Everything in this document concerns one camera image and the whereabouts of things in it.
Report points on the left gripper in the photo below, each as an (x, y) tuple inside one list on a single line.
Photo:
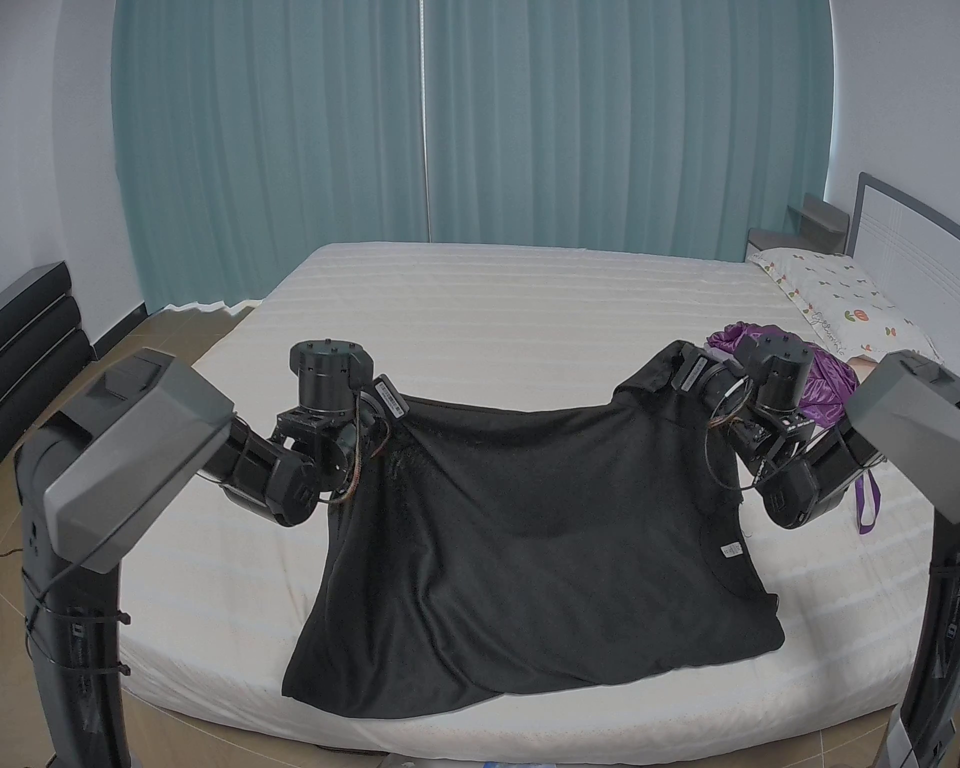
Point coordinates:
[(388, 409)]

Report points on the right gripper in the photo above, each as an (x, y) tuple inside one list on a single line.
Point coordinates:
[(712, 386)]

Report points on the black T-shirt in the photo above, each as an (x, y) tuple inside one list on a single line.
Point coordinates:
[(525, 540)]

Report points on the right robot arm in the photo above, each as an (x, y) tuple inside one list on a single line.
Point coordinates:
[(900, 420)]

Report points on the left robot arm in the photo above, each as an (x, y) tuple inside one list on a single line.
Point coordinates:
[(135, 442)]

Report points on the bed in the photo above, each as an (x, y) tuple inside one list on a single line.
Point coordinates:
[(487, 322)]

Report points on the purple satin garment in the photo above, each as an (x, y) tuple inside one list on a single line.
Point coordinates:
[(825, 384)]

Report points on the white printed pillow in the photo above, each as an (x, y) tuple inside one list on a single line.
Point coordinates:
[(832, 292)]

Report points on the grey bedside table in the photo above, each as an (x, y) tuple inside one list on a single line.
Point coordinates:
[(814, 221)]

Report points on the blue-green curtain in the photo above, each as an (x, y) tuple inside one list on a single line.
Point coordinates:
[(270, 150), (622, 127)]

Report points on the black chest of drawers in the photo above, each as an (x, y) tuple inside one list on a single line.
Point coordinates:
[(37, 337)]

